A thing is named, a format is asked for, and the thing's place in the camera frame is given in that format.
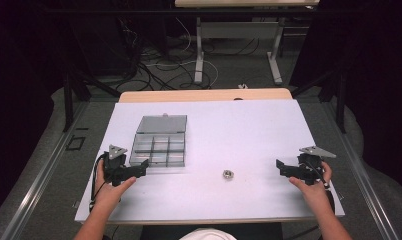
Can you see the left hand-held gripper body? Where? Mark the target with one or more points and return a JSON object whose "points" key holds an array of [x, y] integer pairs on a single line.
{"points": [[117, 166]]}

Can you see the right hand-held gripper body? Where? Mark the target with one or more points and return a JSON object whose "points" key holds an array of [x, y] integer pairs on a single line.
{"points": [[309, 166]]}

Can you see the person's left hand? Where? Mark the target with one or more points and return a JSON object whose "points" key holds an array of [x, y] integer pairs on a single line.
{"points": [[111, 193]]}

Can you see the person's right hand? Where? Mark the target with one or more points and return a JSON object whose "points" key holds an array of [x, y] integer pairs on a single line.
{"points": [[314, 195]]}

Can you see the clear plastic compartment box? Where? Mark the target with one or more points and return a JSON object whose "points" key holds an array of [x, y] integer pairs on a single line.
{"points": [[160, 143]]}

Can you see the silver metal nut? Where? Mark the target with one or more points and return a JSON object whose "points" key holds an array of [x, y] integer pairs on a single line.
{"points": [[227, 174]]}

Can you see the white table mat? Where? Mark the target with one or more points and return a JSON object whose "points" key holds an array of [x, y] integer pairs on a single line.
{"points": [[222, 133]]}

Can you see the black metal stand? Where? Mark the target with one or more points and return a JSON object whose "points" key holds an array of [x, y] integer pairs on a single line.
{"points": [[74, 86], [332, 90]]}

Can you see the white desk with metal legs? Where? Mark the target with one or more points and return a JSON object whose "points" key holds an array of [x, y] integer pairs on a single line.
{"points": [[239, 30]]}

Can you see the aluminium floor rail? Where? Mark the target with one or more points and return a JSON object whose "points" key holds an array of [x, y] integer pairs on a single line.
{"points": [[365, 180], [39, 183]]}

